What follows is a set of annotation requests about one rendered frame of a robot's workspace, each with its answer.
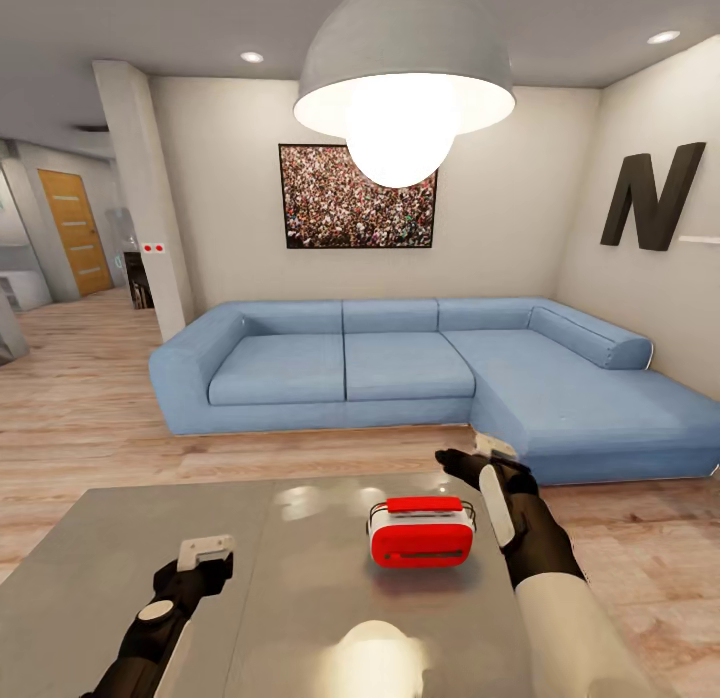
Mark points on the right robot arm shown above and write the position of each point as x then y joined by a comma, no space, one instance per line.
573,650

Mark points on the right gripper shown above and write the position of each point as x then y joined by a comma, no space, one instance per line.
458,464

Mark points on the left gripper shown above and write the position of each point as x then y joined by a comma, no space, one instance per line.
206,579

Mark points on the picture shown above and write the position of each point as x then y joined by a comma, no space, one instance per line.
329,203

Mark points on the decorative sign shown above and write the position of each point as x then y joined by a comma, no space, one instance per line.
656,220

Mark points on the standing mirror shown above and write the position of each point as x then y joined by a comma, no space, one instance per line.
129,257

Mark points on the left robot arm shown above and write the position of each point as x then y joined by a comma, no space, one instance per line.
156,644

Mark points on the radio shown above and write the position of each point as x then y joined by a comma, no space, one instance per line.
421,532

